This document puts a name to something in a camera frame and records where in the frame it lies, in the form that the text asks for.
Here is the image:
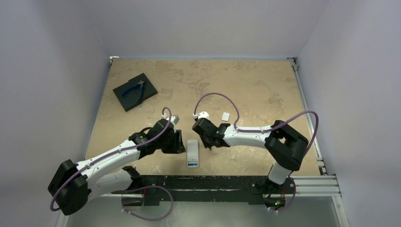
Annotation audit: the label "white remote control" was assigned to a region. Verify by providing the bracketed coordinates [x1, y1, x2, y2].
[186, 140, 200, 168]

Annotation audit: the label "white battery cover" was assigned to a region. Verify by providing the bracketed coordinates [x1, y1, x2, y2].
[221, 112, 230, 122]

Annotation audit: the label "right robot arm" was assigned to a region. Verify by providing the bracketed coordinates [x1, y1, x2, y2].
[192, 117, 309, 192]

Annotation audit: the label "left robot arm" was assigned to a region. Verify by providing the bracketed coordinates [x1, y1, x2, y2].
[48, 115, 185, 216]

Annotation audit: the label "black square pad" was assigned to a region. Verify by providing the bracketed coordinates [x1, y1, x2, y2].
[113, 73, 158, 112]

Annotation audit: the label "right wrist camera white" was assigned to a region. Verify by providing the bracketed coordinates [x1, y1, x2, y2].
[192, 111, 210, 121]

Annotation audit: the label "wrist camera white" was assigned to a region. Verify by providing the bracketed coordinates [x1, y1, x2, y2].
[162, 114, 179, 126]
[192, 111, 210, 121]

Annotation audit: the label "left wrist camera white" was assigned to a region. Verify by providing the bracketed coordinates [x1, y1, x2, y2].
[162, 114, 179, 126]

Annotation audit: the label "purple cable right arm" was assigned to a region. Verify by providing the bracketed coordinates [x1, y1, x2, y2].
[192, 92, 320, 214]

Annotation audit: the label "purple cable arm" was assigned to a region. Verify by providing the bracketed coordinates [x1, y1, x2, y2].
[50, 107, 173, 212]
[192, 92, 320, 214]

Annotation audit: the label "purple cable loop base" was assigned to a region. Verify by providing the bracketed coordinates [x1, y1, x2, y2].
[121, 185, 174, 221]

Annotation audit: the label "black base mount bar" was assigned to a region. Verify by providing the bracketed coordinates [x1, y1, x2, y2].
[112, 166, 296, 207]

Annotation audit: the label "blue handled pliers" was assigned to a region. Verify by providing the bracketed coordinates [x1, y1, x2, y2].
[122, 80, 145, 104]

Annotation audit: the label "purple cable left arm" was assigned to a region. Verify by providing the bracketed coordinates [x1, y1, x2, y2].
[50, 107, 173, 212]

